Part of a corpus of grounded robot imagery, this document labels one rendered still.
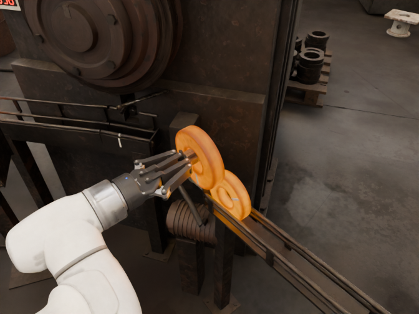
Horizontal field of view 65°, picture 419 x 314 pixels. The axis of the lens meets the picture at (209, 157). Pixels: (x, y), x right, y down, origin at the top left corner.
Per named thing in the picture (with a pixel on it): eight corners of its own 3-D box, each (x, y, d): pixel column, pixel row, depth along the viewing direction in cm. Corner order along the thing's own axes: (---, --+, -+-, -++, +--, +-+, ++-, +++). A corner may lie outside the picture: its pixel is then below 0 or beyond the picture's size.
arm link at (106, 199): (108, 239, 65) (134, 223, 68) (96, 210, 59) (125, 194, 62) (90, 210, 71) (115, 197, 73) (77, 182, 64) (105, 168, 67)
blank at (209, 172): (181, 116, 79) (169, 121, 78) (221, 139, 68) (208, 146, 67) (191, 167, 88) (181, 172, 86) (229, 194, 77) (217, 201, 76)
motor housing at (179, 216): (184, 267, 156) (176, 190, 120) (229, 280, 151) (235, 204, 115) (174, 292, 146) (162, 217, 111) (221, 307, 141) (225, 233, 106)
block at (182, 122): (183, 160, 129) (179, 108, 113) (202, 164, 127) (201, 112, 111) (173, 178, 121) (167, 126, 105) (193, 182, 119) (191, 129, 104)
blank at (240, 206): (229, 214, 104) (221, 218, 103) (210, 169, 102) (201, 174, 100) (259, 218, 91) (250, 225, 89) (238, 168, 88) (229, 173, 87)
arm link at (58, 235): (81, 197, 71) (113, 250, 68) (6, 237, 64) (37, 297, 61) (77, 180, 61) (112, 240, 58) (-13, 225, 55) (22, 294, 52)
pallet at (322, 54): (181, 83, 288) (178, 33, 259) (211, 48, 346) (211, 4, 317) (322, 108, 259) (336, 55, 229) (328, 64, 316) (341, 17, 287)
